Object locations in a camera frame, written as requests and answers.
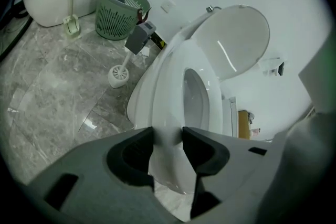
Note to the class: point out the white toilet bowl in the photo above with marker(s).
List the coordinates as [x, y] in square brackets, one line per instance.
[143, 102]

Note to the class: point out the grey box device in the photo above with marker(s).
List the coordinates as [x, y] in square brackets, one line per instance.
[137, 38]

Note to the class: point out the green slotted laundry basket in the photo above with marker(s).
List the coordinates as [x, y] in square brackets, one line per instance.
[113, 18]

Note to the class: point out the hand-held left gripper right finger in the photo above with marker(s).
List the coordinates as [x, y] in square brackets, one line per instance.
[236, 165]

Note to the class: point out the yellow box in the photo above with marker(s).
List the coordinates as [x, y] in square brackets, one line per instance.
[243, 123]

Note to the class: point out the white toilet seat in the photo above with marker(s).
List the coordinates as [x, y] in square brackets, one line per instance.
[170, 81]

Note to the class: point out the white toilet brush with holder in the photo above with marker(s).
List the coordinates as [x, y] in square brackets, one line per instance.
[119, 77]

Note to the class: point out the black yellow object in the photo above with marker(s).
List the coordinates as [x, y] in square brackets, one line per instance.
[159, 42]

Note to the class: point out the wall-mounted paper holder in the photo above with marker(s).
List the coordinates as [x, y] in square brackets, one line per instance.
[273, 65]

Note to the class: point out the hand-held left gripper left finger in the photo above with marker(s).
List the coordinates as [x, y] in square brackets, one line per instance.
[89, 165]

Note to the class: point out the cream toilet brush with holder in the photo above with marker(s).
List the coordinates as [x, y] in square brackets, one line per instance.
[71, 23]

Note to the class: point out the white wall socket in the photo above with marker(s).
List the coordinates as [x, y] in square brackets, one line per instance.
[168, 5]

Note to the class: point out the white toilet lid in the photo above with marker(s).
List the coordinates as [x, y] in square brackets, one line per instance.
[236, 34]

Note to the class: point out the metal water valve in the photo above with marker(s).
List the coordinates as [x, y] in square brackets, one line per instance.
[209, 9]

